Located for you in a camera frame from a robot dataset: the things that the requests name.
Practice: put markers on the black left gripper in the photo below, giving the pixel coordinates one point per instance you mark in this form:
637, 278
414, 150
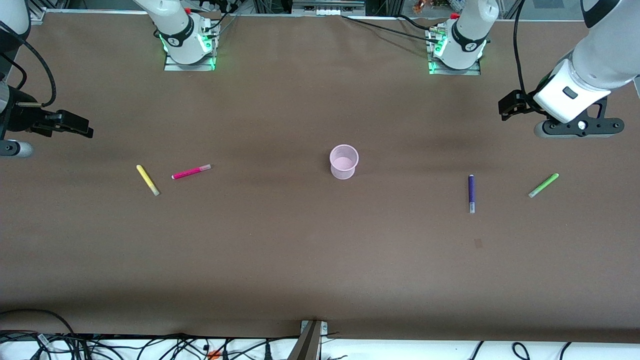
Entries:
520, 103

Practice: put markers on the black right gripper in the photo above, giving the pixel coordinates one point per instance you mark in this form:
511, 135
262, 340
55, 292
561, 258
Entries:
24, 116

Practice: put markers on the purple highlighter pen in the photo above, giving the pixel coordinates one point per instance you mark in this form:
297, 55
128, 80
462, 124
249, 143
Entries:
471, 192

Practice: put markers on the pink highlighter pen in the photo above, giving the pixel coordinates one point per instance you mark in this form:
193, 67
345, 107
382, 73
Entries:
190, 172

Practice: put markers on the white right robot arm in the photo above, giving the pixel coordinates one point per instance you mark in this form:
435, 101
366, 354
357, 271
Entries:
180, 35

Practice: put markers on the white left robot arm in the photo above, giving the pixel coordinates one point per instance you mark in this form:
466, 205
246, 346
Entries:
595, 55

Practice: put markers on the pink translucent cup holder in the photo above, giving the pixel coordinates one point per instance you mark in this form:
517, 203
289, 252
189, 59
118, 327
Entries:
344, 170

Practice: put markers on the green highlighter pen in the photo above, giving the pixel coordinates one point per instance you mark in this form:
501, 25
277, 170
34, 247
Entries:
544, 185

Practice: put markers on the yellow highlighter pen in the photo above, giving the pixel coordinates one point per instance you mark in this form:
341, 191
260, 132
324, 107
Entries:
148, 180

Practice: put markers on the orange background objects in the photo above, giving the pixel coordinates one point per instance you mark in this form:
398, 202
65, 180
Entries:
419, 6

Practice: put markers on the brown table cover sheet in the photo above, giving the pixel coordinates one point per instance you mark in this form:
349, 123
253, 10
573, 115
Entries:
300, 250

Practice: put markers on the metal table support beam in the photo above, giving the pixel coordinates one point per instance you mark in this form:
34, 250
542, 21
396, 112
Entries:
307, 345

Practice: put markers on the aluminium frame corner bracket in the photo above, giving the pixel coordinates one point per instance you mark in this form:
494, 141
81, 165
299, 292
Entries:
37, 15

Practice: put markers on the silver background rail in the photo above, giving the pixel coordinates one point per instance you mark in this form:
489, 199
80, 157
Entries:
327, 9

